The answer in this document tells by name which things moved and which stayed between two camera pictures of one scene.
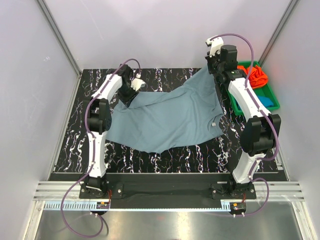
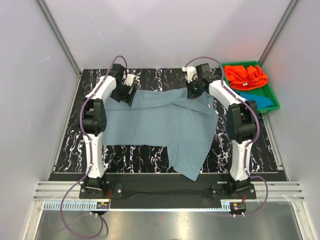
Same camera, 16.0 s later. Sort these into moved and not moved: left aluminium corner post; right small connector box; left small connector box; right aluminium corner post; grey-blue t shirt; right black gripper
Moved: grey-blue t shirt; right black gripper
Not moved: left small connector box; left aluminium corner post; right small connector box; right aluminium corner post
